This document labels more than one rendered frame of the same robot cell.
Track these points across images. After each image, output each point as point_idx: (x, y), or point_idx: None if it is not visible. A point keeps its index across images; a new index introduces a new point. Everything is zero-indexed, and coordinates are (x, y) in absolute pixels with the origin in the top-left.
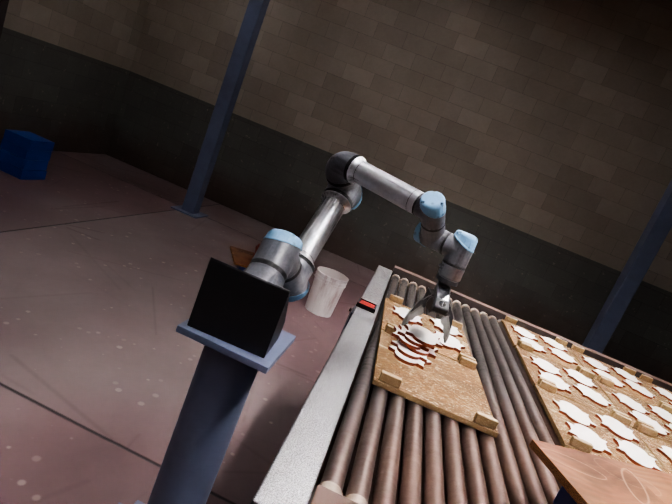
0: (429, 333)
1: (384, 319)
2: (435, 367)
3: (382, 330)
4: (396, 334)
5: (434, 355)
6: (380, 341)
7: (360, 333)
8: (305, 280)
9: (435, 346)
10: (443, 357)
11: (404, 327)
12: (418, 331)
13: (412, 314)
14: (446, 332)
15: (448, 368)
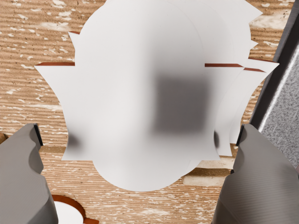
0: (111, 155)
1: (211, 213)
2: (68, 20)
3: (235, 150)
4: (260, 60)
5: (76, 33)
6: (269, 59)
7: (295, 104)
8: None
9: (80, 182)
10: (52, 135)
11: (216, 140)
12: (166, 126)
13: (273, 165)
14: (12, 146)
15: (24, 63)
